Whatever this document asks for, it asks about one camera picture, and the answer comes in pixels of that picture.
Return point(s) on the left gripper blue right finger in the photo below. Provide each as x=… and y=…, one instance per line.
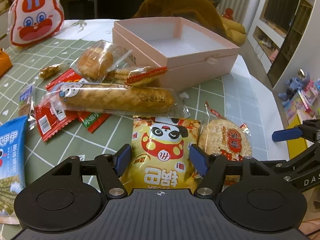
x=199, y=159

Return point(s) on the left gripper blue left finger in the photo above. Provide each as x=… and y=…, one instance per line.
x=122, y=159

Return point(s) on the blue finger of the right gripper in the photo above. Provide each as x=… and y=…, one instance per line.
x=286, y=134

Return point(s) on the round rice cracker pack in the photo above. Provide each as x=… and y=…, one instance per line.
x=221, y=136

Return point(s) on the yellow panda snack bag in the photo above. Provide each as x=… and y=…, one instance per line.
x=160, y=154

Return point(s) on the long bread stick pack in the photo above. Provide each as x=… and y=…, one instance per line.
x=115, y=99

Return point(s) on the biscuit pack red edge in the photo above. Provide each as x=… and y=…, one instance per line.
x=135, y=76

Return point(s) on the round bun clear pack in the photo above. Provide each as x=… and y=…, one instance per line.
x=99, y=59

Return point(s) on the brown cookie clear pack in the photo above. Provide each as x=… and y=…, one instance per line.
x=26, y=105

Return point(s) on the blue seaweed snack pack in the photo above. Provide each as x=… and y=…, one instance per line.
x=12, y=162

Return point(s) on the red spicy strip pack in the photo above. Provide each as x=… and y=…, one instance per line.
x=90, y=120

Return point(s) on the blue toy figure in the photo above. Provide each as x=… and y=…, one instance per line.
x=293, y=85

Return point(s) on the green checked tablecloth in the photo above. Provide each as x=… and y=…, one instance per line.
x=244, y=96

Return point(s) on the small red snack pack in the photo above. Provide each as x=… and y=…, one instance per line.
x=51, y=119

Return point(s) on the pink cardboard gift box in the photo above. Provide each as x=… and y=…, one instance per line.
x=191, y=53

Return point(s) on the small brown candy pack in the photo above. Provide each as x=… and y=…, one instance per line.
x=49, y=71

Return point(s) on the orange tissue box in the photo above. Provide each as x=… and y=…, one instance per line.
x=5, y=62

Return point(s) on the brown plush blanket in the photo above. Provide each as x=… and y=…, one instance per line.
x=201, y=12

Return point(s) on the red white rabbit bag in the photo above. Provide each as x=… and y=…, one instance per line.
x=33, y=21

